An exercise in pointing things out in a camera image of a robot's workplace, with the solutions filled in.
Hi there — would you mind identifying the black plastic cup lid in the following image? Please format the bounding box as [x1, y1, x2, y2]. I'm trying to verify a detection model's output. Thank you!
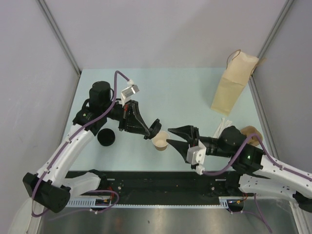
[149, 118, 162, 139]

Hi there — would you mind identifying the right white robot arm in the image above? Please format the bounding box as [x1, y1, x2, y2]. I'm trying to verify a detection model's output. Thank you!
[167, 125, 312, 212]

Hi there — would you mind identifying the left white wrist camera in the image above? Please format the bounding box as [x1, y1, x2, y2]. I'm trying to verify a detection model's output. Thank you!
[120, 84, 139, 106]

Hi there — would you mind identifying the right aluminium frame post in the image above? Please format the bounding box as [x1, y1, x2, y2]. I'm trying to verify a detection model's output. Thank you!
[258, 0, 296, 59]

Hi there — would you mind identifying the white slotted cable duct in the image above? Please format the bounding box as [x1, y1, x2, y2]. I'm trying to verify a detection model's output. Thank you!
[68, 197, 115, 208]

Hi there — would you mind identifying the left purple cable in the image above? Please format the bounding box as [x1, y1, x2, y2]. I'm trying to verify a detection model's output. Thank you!
[31, 70, 131, 217]

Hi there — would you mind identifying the brown paper coffee cup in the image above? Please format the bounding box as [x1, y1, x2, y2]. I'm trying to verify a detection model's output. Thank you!
[152, 131, 170, 151]

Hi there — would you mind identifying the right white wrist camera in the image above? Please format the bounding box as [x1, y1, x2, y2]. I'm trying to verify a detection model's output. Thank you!
[186, 140, 207, 175]

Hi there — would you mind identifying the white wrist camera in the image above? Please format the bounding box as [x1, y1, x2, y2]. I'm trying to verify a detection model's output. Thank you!
[186, 140, 207, 175]
[120, 84, 139, 106]

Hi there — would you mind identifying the white wrapped straw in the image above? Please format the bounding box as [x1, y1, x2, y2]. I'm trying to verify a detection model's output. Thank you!
[219, 118, 232, 132]
[213, 118, 225, 138]

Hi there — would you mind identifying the left aluminium frame post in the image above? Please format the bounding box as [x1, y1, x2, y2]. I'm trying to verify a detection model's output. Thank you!
[36, 0, 82, 75]

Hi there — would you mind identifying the stack of black lids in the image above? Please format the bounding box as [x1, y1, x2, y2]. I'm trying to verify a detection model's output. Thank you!
[97, 128, 116, 147]

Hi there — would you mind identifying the aluminium frame post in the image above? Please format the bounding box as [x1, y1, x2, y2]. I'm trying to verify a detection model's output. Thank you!
[258, 0, 296, 59]
[36, 0, 82, 75]

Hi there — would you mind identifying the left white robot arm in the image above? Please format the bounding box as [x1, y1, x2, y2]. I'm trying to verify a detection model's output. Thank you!
[23, 81, 161, 213]

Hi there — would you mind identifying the brown paper takeout bag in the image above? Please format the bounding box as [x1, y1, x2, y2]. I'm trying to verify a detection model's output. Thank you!
[211, 49, 264, 116]

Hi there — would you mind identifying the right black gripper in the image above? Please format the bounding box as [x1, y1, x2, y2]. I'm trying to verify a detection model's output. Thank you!
[166, 125, 233, 163]

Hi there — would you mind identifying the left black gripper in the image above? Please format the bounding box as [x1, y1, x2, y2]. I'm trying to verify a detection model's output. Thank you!
[102, 100, 150, 136]

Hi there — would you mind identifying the brown pulp cup carrier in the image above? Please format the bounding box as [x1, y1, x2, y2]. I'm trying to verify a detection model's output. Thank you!
[240, 126, 263, 147]

